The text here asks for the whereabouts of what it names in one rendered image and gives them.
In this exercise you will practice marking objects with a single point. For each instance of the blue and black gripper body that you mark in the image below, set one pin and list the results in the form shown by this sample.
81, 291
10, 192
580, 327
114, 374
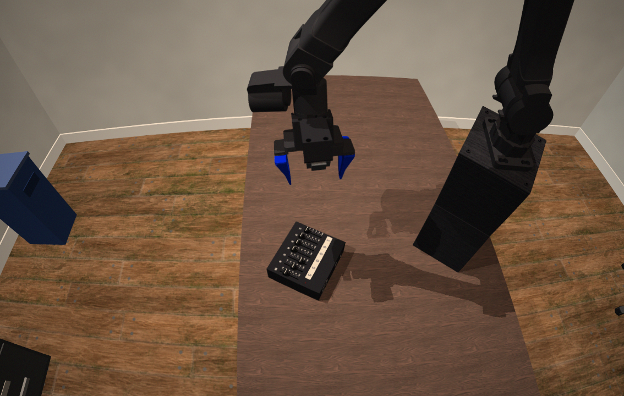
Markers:
340, 147

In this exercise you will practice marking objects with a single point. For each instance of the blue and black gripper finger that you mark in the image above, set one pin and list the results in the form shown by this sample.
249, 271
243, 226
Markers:
282, 164
344, 163

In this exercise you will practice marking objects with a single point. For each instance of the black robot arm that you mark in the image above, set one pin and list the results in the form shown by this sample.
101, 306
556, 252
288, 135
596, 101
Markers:
522, 86

